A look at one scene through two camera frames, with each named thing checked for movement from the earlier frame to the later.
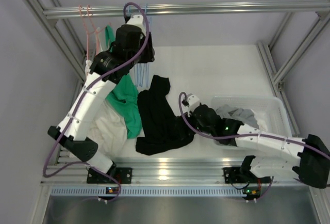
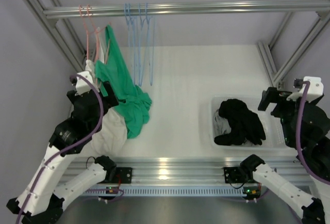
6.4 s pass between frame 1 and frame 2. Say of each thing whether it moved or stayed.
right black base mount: stayed
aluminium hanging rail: stayed
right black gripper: moved
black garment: moved
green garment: stayed
